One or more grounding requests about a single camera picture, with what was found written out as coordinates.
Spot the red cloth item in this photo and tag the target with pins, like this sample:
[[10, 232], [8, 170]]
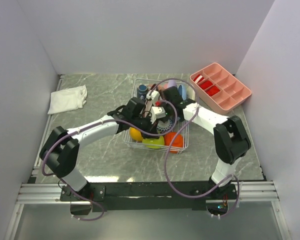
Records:
[[213, 90], [205, 84]]

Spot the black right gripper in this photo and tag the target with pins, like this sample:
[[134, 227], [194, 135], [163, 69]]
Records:
[[167, 118]]

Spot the orange-yellow bowl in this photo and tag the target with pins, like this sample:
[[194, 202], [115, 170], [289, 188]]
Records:
[[135, 134]]

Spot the lavender plate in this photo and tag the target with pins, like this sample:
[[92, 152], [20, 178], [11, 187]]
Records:
[[170, 83]]

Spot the dark blue ceramic mug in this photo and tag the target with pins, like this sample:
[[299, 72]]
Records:
[[142, 91]]

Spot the dark red rimmed plate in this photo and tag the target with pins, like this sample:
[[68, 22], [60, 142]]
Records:
[[148, 105]]

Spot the red white striped item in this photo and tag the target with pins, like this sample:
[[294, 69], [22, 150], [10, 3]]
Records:
[[198, 78]]

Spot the lime green bowl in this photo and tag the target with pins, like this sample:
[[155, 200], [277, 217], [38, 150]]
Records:
[[154, 143]]

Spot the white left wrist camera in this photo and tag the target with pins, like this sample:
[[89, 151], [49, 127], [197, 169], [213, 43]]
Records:
[[156, 113]]

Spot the red white patterned bowl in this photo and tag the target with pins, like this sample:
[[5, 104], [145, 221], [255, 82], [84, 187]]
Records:
[[164, 127]]

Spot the red-orange bowl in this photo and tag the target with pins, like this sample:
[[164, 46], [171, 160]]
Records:
[[178, 142]]

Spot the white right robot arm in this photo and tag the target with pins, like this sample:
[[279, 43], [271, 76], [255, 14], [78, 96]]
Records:
[[230, 138]]

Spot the white wire dish rack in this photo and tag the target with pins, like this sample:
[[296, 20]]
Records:
[[185, 132]]

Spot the pink compartment organizer tray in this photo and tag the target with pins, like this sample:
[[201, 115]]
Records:
[[232, 91]]

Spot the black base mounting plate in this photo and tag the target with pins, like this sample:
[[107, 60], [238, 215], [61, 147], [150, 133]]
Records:
[[117, 196]]

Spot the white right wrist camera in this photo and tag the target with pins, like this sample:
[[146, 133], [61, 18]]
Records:
[[153, 95]]

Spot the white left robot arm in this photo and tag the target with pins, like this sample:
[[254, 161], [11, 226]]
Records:
[[60, 151]]

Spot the aluminium rail frame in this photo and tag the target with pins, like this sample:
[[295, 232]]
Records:
[[259, 216]]

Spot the cream and blue plate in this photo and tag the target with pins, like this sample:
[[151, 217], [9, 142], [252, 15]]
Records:
[[192, 94]]

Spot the white folded cloth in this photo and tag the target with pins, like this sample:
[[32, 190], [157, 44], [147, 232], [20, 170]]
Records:
[[66, 100]]

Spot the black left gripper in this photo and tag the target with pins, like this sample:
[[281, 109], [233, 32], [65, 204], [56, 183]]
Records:
[[152, 127]]

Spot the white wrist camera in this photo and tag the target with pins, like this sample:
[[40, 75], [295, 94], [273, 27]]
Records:
[[153, 95], [156, 113]]

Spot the pink plastic cup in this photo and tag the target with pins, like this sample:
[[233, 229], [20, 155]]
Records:
[[160, 89]]

